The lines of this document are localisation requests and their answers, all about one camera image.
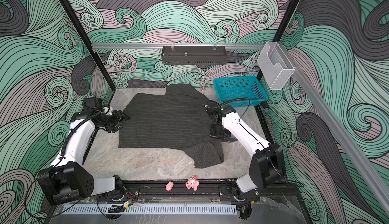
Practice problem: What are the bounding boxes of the dark grey pinstripe shirt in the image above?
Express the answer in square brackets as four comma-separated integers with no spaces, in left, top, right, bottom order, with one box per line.
[119,84,224,169]

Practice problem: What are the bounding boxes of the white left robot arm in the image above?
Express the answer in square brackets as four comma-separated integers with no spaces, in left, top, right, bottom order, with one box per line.
[37,97,129,206]

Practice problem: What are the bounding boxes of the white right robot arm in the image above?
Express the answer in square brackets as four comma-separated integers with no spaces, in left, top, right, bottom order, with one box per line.
[203,100,285,201]

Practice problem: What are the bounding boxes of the pink poker chip stack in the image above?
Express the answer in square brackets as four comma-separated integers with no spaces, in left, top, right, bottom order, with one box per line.
[200,82,206,92]

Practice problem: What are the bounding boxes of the teal plastic basket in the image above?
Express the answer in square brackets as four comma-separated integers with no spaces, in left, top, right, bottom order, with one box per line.
[214,76,268,107]

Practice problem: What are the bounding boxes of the pink plush pig toy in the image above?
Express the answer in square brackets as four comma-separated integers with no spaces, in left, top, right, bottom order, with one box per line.
[185,175,200,191]

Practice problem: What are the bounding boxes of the small pink toy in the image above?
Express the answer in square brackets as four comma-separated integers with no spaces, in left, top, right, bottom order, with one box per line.
[165,181,174,191]

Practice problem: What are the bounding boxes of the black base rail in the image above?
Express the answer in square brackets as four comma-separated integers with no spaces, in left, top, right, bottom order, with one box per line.
[57,178,301,203]

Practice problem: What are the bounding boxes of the aluminium wall rail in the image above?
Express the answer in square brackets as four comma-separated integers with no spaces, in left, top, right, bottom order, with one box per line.
[91,43,265,50]

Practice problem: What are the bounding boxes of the clear plastic wall bin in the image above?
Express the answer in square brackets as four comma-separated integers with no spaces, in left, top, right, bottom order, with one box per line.
[257,42,295,91]

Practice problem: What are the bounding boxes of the black wall shelf tray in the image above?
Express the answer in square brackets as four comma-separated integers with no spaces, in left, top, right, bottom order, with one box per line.
[161,46,227,65]

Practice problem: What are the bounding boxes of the white slotted cable duct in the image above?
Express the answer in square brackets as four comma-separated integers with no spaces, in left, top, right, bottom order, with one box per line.
[64,204,238,215]

